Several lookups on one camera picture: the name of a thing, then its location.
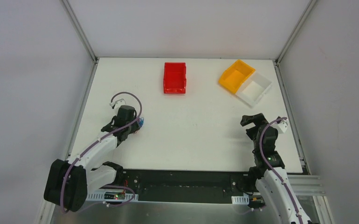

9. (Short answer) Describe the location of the orange purple wire bundle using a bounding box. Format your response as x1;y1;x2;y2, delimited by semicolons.
134;117;146;133

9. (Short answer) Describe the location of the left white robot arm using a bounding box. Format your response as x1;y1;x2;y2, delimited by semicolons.
43;105;140;212

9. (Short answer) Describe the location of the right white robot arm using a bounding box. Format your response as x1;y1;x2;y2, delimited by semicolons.
240;113;312;224

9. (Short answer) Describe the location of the clear white plastic bin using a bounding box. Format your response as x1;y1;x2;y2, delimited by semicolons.
235;72;272;108

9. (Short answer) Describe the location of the red plastic bin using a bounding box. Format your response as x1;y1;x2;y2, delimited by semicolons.
163;62;186;94

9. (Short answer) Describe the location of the yellow plastic bin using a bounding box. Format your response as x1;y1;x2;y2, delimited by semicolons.
218;59;255;94

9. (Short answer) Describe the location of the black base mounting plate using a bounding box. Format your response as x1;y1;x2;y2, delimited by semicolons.
106;169;262;204

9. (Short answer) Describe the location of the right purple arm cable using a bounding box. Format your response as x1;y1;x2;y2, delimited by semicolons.
259;117;305;224

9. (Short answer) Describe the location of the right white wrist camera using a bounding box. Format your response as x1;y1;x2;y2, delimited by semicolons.
275;118;289;134

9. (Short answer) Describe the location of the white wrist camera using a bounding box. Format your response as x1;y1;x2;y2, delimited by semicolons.
109;98;126;109
275;118;289;134

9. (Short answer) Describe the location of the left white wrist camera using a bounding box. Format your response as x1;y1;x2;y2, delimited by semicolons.
109;98;126;109

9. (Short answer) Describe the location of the right white cable duct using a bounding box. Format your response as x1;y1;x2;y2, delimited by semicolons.
231;195;249;205

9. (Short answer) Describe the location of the white cable duct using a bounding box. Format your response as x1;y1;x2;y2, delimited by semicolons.
231;195;249;205
86;189;138;203

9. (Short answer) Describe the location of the left white cable duct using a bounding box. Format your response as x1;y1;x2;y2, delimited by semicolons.
86;189;138;203

